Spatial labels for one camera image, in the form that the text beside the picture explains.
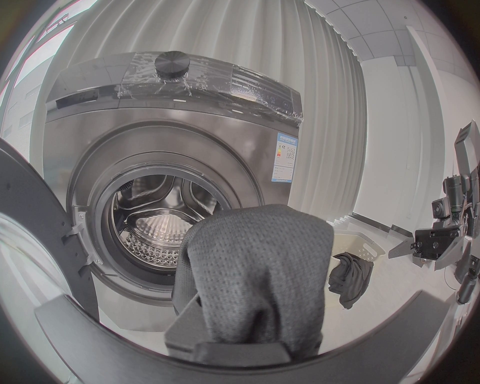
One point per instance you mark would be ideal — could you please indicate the white curtain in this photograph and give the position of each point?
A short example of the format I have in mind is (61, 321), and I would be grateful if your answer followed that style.
(322, 123)

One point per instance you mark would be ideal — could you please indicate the grey washing machine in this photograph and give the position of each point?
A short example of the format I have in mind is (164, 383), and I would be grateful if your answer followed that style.
(210, 150)

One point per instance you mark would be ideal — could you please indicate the cream laundry basket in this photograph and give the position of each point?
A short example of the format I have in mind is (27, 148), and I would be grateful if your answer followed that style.
(362, 243)

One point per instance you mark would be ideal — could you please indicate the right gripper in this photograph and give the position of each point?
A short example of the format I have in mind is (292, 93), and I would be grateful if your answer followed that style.
(437, 240)

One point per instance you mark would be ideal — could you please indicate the dark grey garment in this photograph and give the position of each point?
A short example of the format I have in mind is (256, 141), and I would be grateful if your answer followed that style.
(258, 262)

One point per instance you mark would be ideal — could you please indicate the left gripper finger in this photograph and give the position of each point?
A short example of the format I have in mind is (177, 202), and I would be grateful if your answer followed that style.
(185, 330)

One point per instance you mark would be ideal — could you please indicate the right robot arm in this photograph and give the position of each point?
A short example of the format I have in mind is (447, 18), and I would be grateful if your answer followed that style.
(467, 150)

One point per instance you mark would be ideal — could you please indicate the washing machine door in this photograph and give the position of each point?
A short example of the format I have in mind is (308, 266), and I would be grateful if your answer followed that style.
(41, 210)

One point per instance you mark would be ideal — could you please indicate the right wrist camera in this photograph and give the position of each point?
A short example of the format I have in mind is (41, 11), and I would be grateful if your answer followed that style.
(439, 208)

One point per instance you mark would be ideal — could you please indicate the black garment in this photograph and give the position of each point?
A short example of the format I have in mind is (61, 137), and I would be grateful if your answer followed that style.
(350, 277)

